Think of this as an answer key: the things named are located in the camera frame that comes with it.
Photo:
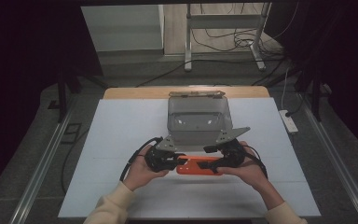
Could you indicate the grey transparent storage box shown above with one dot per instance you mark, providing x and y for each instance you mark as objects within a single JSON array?
[{"x": 199, "y": 123}]

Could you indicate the aluminium rail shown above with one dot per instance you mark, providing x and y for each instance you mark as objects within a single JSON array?
[
  {"x": 335, "y": 161},
  {"x": 40, "y": 168}
]

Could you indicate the clear box lid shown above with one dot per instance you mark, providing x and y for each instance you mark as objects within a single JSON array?
[{"x": 196, "y": 93}]

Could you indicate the person's left hand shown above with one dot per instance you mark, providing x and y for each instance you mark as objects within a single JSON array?
[{"x": 140, "y": 174}]

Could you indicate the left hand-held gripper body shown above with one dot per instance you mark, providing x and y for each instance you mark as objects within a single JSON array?
[{"x": 160, "y": 158}]

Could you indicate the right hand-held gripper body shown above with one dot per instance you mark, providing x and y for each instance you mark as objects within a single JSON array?
[{"x": 231, "y": 149}]

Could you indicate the white power strip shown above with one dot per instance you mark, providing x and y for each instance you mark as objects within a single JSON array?
[{"x": 289, "y": 122}]

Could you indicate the white metal stand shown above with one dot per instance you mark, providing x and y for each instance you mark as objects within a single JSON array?
[{"x": 223, "y": 21}]

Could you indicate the black stand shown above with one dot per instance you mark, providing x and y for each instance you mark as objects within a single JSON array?
[
  {"x": 62, "y": 93},
  {"x": 316, "y": 96}
]

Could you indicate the wooden table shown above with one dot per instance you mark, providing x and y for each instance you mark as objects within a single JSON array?
[{"x": 130, "y": 92}]

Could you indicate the white foam board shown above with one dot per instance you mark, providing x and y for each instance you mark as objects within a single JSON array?
[{"x": 115, "y": 130}]

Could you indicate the white cabinet panel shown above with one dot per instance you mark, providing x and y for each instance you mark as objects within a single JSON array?
[{"x": 122, "y": 28}]

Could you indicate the orange phone case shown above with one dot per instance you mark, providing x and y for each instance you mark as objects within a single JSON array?
[{"x": 195, "y": 166}]

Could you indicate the person's right hand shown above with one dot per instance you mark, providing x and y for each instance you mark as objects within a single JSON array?
[{"x": 250, "y": 175}]

